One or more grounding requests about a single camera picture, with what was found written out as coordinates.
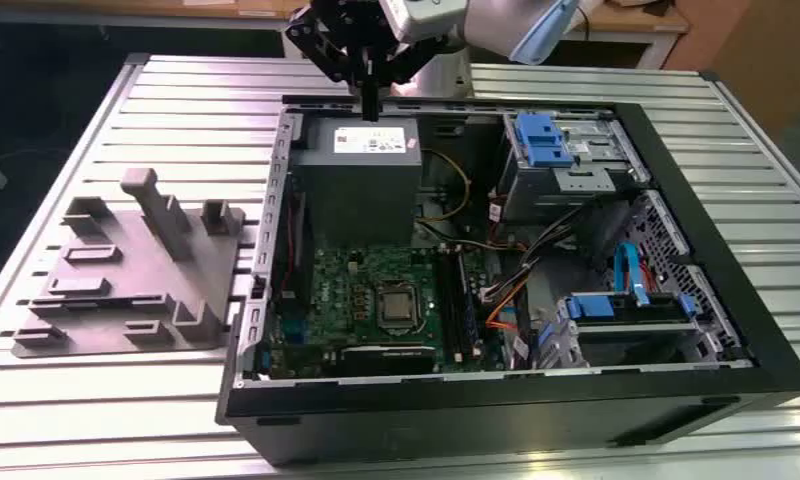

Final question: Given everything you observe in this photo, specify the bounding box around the blue plastic drive latch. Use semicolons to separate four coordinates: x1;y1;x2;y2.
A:
515;113;573;169

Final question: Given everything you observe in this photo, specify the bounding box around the pale blue teach pendant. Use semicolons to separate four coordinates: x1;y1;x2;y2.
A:
508;0;583;66

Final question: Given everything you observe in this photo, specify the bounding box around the orange wire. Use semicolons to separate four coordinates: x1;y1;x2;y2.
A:
484;299;532;331

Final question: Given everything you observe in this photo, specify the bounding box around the blue flat wire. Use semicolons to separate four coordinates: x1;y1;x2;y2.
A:
612;243;653;307

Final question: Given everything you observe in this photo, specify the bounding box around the brown wooden cabinet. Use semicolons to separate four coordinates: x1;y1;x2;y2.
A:
664;0;800;151

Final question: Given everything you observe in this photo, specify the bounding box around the green motherboard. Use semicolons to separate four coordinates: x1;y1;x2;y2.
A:
269;243;508;376

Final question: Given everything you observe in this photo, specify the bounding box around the metal socket cover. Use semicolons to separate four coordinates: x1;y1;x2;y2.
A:
371;279;424;336

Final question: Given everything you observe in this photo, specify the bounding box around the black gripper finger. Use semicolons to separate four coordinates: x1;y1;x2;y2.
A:
371;38;443;123
285;7;375;123

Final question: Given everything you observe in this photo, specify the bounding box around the black graphics card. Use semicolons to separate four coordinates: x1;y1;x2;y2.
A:
336;343;439;377

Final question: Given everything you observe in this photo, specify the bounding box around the black white wire bundle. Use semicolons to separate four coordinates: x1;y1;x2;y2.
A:
413;219;528;251

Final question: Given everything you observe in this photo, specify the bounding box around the grey power supply box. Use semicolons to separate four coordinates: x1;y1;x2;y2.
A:
290;117;423;251

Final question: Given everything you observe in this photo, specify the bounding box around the yellow wire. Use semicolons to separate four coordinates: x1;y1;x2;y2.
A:
420;148;472;224

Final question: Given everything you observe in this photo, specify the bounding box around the black PC case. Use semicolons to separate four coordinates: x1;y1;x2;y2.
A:
213;94;800;469

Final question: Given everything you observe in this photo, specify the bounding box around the silver CPU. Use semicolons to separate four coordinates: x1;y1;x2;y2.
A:
379;292;417;322

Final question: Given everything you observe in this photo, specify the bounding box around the metal drive cage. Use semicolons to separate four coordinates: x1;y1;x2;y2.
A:
497;112;649;227

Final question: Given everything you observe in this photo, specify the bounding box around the grey parts rack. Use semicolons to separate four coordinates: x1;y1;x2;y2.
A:
10;167;248;360

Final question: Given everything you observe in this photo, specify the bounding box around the hard disk in blue carrier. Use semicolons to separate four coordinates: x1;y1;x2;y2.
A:
559;292;701;332

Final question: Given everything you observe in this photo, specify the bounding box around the wooden desk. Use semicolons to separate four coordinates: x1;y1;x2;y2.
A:
0;0;692;71

